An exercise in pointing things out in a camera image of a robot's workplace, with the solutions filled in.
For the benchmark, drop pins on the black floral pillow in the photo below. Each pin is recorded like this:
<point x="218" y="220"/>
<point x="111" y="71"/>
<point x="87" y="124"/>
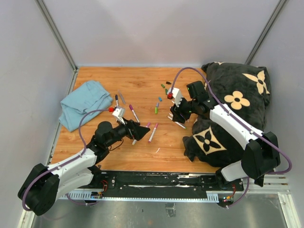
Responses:
<point x="246" y="90"/>

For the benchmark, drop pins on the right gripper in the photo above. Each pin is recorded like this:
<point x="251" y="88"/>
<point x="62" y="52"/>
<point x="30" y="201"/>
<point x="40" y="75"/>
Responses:
<point x="178" y="115"/>

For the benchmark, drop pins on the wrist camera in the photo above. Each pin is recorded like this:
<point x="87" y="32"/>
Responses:
<point x="176" y="95"/>
<point x="118" y="114"/>

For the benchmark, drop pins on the grey clear pen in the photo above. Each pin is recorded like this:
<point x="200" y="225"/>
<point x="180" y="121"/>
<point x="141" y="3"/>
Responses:
<point x="122" y="98"/>

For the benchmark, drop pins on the pink cap marker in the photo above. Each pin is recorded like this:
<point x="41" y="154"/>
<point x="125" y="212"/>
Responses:
<point x="153" y="133"/>

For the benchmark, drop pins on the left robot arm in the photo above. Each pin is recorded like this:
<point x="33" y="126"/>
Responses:
<point x="46" y="184"/>

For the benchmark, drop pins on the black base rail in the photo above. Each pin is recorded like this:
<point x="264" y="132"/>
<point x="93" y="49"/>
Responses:
<point x="173" y="187"/>

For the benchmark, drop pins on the dark blue marker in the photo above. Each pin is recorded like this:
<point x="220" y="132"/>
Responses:
<point x="116" y="99"/>

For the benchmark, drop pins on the purple cap marker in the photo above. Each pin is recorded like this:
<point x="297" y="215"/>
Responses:
<point x="134" y="113"/>

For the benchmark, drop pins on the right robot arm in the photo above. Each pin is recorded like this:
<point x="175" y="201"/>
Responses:
<point x="261" y="154"/>

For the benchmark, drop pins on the light blue cloth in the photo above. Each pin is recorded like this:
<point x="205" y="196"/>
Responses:
<point x="84" y="104"/>

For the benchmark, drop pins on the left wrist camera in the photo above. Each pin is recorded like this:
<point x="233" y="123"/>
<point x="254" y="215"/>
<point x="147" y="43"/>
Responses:
<point x="118" y="114"/>

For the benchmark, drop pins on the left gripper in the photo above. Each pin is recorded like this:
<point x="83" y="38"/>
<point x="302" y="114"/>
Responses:
<point x="134" y="130"/>

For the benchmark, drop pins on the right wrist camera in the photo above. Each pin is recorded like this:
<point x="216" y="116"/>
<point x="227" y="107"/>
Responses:
<point x="176" y="95"/>

